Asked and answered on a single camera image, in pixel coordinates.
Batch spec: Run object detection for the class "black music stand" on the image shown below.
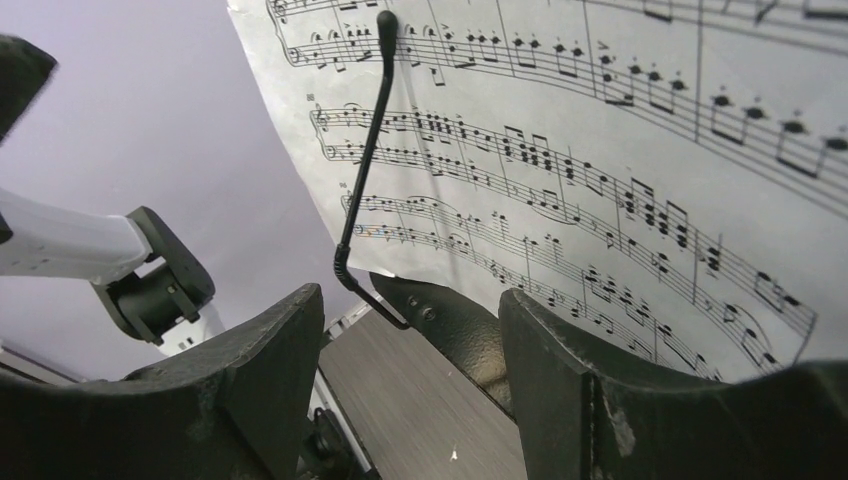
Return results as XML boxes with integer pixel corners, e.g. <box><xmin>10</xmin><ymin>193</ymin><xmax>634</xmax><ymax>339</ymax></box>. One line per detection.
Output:
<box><xmin>333</xmin><ymin>10</ymin><xmax>514</xmax><ymax>419</ymax></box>

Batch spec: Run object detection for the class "sheet music page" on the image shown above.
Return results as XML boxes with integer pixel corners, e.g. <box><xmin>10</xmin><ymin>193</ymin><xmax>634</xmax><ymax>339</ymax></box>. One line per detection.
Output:
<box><xmin>227</xmin><ymin>1</ymin><xmax>847</xmax><ymax>382</ymax></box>

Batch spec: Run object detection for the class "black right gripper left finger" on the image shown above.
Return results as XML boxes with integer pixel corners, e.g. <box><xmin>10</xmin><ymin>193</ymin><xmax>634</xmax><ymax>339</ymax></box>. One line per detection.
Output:
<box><xmin>1</xmin><ymin>283</ymin><xmax>325</xmax><ymax>479</ymax></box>

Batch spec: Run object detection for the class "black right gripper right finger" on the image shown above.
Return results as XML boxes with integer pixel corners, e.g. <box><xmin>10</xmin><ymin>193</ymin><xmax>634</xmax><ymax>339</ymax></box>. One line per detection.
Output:
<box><xmin>498</xmin><ymin>289</ymin><xmax>847</xmax><ymax>479</ymax></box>

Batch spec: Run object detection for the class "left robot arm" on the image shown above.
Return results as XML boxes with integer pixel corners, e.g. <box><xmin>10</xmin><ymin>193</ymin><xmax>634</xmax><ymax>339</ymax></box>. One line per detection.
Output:
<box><xmin>1</xmin><ymin>190</ymin><xmax>225</xmax><ymax>356</ymax></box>

